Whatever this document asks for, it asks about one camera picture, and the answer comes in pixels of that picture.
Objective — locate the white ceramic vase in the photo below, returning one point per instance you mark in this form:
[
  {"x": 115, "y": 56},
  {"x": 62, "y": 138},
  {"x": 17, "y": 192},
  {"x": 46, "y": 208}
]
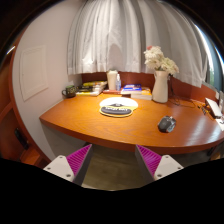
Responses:
[{"x": 160, "y": 88}]

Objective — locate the yellow black book stack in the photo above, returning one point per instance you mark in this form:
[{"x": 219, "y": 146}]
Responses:
[{"x": 90, "y": 88}]

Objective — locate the white flower bouquet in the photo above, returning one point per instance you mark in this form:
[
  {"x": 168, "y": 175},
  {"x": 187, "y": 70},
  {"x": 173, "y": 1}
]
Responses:
[{"x": 158, "y": 60}]

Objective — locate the white yellow black mouse pad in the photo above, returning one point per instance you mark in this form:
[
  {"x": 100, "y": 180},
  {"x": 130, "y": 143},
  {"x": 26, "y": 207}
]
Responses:
[{"x": 118, "y": 106}]

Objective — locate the white flat device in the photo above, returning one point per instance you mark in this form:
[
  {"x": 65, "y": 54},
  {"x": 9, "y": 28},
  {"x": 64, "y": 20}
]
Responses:
[{"x": 213, "y": 108}]

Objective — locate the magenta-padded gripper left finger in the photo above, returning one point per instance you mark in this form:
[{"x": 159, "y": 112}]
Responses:
[{"x": 58, "y": 166}]

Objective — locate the thin red notebook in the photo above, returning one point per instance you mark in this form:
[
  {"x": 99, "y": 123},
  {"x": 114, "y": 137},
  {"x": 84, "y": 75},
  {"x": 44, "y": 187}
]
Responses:
[{"x": 111, "y": 91}]

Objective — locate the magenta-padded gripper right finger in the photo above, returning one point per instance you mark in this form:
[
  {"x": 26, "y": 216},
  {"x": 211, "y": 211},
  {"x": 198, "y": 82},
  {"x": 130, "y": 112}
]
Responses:
[{"x": 166, "y": 166}]

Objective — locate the cream lidded tumbler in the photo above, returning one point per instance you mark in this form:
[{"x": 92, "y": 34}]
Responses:
[{"x": 111, "y": 80}]

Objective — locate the white curtain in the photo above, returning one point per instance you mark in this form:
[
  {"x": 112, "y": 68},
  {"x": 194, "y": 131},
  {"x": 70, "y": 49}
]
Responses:
[{"x": 133, "y": 36}]

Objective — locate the small clear spray bottle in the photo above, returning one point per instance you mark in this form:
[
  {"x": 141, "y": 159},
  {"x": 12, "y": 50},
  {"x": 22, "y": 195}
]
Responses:
[{"x": 118, "y": 83}]

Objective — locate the black grey computer mouse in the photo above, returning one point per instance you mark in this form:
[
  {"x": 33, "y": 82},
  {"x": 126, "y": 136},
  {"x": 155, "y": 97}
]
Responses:
[{"x": 166, "y": 124}]

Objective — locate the white wall panel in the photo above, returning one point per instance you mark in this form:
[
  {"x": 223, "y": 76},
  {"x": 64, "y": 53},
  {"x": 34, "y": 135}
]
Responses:
[{"x": 33, "y": 71}]

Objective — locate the dark green mug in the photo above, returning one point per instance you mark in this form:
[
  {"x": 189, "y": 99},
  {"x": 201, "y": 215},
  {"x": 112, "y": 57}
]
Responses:
[{"x": 70, "y": 91}]

